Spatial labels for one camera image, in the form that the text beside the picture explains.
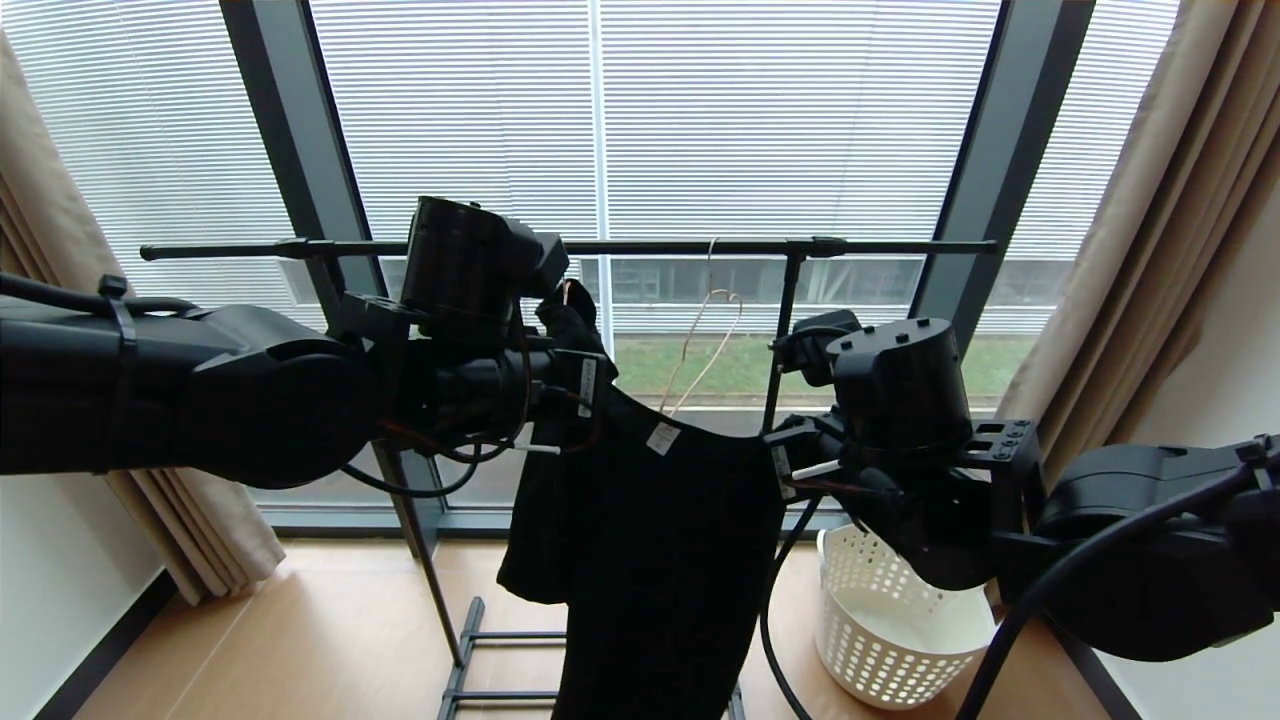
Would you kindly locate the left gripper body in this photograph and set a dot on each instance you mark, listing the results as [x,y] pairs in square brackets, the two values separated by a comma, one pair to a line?
[575,390]

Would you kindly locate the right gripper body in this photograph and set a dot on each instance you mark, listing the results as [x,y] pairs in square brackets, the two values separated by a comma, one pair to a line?
[820,460]

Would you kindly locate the black shorts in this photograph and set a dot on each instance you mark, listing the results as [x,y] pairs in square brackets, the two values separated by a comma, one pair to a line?
[535,540]

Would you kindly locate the heap of clothes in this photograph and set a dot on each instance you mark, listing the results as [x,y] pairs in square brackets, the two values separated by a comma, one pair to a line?
[660,560]

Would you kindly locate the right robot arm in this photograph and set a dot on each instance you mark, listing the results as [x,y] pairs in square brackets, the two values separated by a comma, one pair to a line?
[1150,560]

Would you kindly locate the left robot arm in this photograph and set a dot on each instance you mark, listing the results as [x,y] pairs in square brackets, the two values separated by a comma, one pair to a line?
[200,400]

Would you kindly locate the white laundry basket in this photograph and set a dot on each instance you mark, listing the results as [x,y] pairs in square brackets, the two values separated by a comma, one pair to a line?
[900,640]

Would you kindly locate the black clothes rack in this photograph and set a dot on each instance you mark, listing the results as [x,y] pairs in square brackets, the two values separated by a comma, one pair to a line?
[880,246]

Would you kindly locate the window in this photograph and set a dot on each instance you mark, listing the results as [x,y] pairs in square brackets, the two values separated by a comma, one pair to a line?
[750,130]

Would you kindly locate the beige curtain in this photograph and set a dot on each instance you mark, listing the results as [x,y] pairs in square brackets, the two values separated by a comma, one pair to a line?
[200,540]
[1150,200]

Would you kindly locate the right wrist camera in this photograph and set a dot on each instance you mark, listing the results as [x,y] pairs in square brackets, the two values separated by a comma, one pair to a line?
[815,340]

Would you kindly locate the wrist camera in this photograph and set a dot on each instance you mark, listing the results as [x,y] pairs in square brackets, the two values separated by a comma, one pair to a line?
[815,340]
[540,260]

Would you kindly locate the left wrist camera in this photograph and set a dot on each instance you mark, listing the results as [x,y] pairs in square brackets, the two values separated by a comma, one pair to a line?
[540,260]

